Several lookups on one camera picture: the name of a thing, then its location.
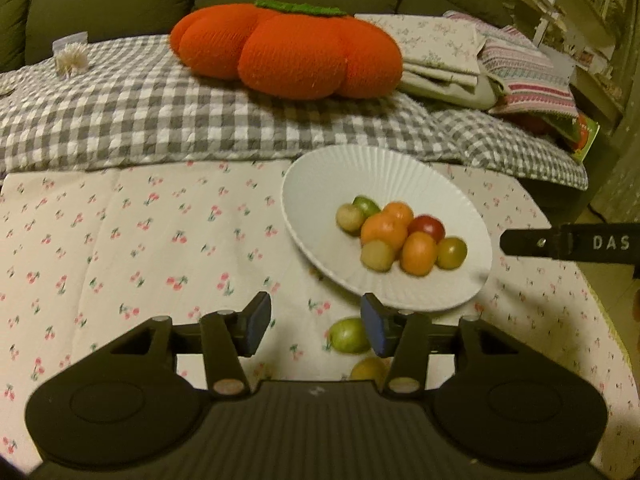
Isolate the folded beige cloth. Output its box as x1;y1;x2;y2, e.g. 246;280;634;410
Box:
397;69;503;111

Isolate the large orange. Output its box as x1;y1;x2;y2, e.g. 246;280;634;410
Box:
360;213;409;252

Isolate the round orange mandarin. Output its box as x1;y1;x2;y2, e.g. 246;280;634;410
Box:
383;201;416;226

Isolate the small green fruit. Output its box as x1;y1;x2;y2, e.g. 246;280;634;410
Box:
352;195;383;217

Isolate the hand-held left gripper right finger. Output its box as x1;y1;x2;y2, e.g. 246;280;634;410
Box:
361;292;526;396

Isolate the green-brown tomato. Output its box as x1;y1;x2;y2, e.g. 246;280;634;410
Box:
436;237;469;270

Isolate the folded floral cloth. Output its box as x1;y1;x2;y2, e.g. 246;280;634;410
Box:
354;12;488;88

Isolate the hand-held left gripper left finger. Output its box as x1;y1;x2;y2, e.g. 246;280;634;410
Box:
105;291;273;396

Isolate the grey checkered blanket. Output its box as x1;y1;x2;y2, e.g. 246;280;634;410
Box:
0;35;591;192

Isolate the olive green sofa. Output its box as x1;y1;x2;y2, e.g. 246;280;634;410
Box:
0;0;593;211

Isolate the large yellow plum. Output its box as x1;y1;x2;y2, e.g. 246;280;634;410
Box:
360;239;396;273

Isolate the oval small orange fruit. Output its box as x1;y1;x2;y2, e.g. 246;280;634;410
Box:
399;231;438;277

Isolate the white ribbed plate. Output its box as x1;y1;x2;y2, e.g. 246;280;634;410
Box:
280;144;493;313

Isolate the striped patterned pillow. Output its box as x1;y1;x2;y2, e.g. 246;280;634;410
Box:
444;10;581;119

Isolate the green lime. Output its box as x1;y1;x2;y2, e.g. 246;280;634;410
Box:
327;317;372;354

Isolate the white bookshelf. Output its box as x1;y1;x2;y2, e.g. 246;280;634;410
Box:
532;0;640;133

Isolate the cherry print tablecloth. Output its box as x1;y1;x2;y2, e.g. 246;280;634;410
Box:
0;157;632;467

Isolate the red tomato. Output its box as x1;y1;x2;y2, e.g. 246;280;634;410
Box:
407;214;446;244

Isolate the small pale yellow plum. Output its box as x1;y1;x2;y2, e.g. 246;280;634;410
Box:
335;203;366;233

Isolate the colourful picture book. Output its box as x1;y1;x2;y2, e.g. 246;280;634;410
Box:
515;111;601;164

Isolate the orange pumpkin cushion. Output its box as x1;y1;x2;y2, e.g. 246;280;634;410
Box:
169;0;405;101

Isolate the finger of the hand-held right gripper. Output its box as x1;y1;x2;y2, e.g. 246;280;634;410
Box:
499;227;563;259

